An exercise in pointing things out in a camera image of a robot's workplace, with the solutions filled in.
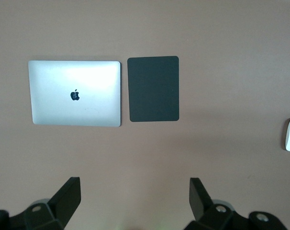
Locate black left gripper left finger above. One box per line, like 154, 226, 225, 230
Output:
0, 176, 82, 230

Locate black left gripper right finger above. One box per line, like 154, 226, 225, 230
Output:
183, 177, 286, 230

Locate silver closed laptop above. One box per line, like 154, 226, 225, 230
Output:
28, 60, 122, 127

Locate black rectangular mouse pad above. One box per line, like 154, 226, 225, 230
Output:
127, 56, 179, 123

